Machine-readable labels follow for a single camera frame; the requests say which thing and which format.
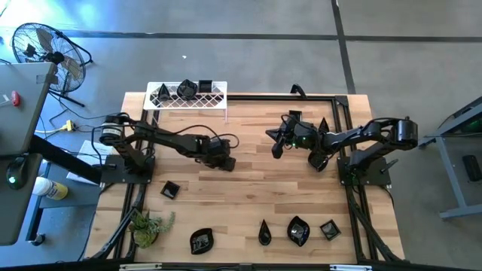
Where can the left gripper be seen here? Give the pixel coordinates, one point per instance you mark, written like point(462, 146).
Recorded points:
point(214, 152)

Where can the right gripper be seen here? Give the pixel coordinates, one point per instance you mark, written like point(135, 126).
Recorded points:
point(305, 137)

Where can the black square mini plate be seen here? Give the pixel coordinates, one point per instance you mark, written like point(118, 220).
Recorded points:
point(170, 190)
point(295, 113)
point(205, 86)
point(330, 230)

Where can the black leaf-shaped mini plate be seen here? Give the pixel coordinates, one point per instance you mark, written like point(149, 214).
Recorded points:
point(187, 89)
point(298, 231)
point(316, 165)
point(201, 241)

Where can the black teardrop mini plate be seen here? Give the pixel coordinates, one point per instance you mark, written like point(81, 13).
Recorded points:
point(324, 126)
point(163, 93)
point(264, 235)

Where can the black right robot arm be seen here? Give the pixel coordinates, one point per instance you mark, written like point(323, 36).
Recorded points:
point(361, 133)

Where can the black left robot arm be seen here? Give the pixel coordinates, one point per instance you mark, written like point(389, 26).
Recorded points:
point(169, 139)

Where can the green succulent plant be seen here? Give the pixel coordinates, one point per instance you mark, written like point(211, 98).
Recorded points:
point(145, 235)

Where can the black base lever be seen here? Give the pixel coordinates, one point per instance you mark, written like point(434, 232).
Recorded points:
point(389, 165)

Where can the white paper sheet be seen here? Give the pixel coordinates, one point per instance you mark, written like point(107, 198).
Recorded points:
point(90, 150)

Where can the black diagonal beam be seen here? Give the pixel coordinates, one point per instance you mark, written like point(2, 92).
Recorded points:
point(68, 160)

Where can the yellow power plug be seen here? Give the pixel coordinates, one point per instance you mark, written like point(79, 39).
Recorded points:
point(69, 126)

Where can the blue grey desk base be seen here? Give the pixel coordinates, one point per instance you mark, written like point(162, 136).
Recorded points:
point(68, 195)

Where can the white bottle yellow label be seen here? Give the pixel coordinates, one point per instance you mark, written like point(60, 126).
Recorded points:
point(45, 187)

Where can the black floor fan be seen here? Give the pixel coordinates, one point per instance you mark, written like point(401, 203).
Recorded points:
point(56, 58)

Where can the black flat device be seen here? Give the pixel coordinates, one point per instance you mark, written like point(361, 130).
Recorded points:
point(471, 167)

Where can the grey desk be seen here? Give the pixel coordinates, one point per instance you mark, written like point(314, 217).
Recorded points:
point(22, 113)

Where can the black caster wheel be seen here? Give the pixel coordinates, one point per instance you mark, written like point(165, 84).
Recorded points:
point(37, 239)

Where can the black computer mouse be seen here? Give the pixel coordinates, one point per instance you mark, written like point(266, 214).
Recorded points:
point(17, 169)

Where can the small red object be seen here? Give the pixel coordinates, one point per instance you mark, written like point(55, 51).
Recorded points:
point(15, 98)

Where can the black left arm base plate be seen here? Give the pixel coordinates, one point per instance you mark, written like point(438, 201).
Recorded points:
point(113, 176)

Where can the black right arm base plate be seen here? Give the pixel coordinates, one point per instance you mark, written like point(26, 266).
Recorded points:
point(376, 180)

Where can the silver metal bracket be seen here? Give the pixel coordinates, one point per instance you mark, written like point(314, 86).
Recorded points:
point(141, 267)
point(350, 267)

